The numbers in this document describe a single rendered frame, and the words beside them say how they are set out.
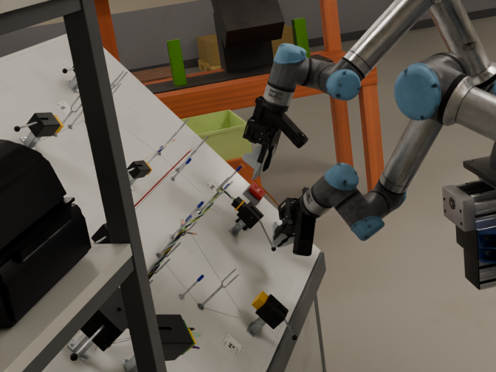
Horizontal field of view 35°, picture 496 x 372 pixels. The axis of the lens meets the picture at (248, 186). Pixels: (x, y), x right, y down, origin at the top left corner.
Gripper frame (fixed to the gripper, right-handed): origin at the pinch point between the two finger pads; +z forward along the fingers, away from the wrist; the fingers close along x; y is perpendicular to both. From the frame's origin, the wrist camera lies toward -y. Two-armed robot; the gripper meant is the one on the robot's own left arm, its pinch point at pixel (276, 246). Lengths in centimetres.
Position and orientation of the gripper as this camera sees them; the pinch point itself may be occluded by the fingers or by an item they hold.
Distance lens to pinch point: 219.7
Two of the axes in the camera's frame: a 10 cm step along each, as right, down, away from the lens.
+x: -8.7, -1.7, -4.6
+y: -1.2, -8.4, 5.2
